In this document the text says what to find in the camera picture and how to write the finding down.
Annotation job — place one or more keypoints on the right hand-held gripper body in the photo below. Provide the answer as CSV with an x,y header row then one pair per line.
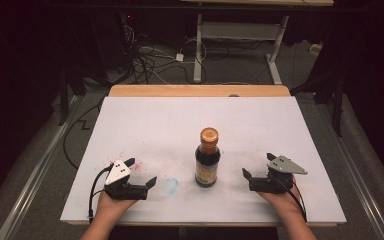
x,y
276,178

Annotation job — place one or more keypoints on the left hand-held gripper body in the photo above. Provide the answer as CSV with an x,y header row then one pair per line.
x,y
123,190

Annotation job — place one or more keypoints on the dark sauce bottle orange cap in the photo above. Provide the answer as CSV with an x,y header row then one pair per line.
x,y
207,160

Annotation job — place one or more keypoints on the person's left hand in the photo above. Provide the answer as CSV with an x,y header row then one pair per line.
x,y
113,204

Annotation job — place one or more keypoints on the person's right hand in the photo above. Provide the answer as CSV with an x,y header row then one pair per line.
x,y
281,200

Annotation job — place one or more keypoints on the white board sheet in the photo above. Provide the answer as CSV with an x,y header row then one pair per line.
x,y
186,123

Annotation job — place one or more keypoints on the black metal stand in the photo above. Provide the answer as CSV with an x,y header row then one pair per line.
x,y
336,100
67,96

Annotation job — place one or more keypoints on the wooden table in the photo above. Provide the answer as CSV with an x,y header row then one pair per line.
x,y
196,90

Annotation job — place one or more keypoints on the white floor box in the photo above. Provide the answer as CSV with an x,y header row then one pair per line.
x,y
315,49

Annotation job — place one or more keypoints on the white power adapter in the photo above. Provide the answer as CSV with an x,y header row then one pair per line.
x,y
179,57

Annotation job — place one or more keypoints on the metal floor rail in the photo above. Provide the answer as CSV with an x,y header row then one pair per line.
x,y
356,180
36,173

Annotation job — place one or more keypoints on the white metal desk frame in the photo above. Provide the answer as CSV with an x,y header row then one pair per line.
x,y
236,31

